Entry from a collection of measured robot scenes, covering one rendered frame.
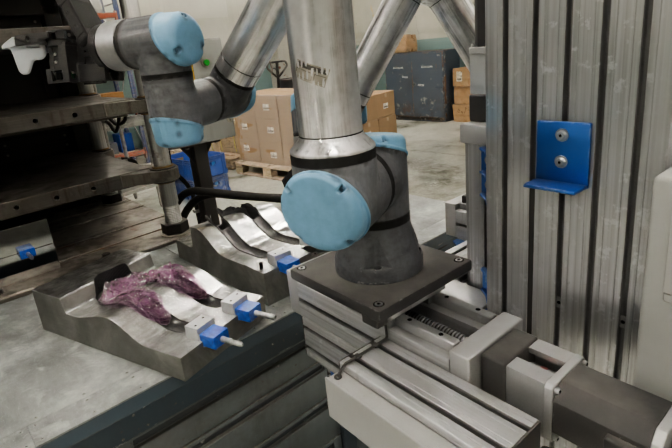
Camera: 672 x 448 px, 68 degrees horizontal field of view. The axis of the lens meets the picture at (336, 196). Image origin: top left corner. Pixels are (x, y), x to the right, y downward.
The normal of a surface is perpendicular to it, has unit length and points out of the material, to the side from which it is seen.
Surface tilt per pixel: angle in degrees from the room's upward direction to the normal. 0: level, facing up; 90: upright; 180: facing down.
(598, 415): 45
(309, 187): 97
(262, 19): 104
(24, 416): 0
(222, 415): 90
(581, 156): 90
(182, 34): 90
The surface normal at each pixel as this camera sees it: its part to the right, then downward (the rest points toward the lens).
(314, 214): -0.39, 0.44
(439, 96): -0.69, 0.28
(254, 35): -0.12, 0.53
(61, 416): -0.10, -0.95
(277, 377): 0.67, 0.16
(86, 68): -0.41, 0.18
